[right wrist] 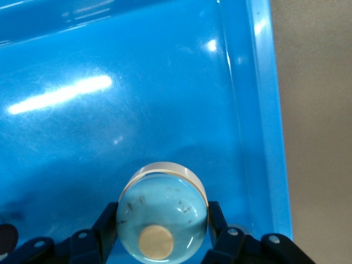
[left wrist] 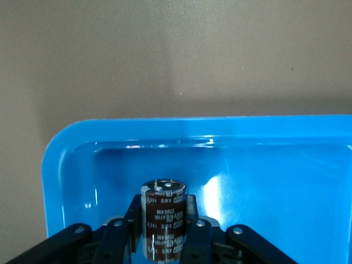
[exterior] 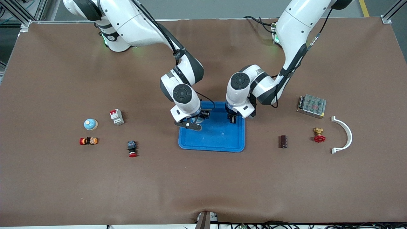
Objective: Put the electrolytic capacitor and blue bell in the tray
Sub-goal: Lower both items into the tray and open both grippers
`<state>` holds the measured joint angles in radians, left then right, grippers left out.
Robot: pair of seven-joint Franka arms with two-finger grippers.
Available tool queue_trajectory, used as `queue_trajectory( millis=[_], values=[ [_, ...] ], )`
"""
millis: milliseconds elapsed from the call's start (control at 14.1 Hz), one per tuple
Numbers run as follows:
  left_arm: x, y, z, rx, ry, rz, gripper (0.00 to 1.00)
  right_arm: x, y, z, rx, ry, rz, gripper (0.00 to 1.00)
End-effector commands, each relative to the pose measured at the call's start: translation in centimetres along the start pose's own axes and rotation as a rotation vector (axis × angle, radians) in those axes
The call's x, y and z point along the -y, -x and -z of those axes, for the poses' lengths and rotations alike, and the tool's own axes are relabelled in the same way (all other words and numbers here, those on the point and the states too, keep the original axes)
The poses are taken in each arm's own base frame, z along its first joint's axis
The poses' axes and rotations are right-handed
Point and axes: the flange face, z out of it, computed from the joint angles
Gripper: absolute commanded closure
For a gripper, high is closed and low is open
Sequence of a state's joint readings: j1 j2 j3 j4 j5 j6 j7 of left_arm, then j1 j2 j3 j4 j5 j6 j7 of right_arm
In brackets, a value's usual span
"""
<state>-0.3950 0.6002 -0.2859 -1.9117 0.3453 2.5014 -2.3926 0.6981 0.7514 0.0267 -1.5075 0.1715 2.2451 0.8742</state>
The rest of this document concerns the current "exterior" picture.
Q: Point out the brown electrolytic capacitor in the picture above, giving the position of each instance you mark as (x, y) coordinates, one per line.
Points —
(283, 142)

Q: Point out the blue plastic tray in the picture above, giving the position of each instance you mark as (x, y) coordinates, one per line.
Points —
(216, 140)

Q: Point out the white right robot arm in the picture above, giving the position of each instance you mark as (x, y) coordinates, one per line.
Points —
(133, 22)

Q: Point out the metal table clamp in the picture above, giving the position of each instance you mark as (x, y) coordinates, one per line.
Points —
(203, 221)

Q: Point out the metal mesh power supply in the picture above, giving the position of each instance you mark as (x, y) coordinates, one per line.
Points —
(313, 106)

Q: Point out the brown table cover mat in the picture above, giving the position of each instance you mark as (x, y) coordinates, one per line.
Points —
(203, 184)

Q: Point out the white red circuit breaker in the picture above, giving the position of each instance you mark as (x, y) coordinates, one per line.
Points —
(116, 117)

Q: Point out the white curved plastic bracket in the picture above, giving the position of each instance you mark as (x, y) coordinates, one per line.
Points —
(349, 135)

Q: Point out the red emergency stop button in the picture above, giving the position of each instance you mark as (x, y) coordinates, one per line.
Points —
(132, 148)

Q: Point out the aluminium frame profile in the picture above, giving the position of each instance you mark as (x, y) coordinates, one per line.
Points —
(41, 9)
(386, 21)

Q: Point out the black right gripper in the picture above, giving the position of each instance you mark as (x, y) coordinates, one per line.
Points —
(203, 114)

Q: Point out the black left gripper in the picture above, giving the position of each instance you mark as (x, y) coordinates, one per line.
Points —
(231, 118)

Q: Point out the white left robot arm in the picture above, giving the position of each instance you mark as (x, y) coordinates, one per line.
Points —
(292, 25)

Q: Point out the blue bell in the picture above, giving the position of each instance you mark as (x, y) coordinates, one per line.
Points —
(90, 124)
(199, 120)

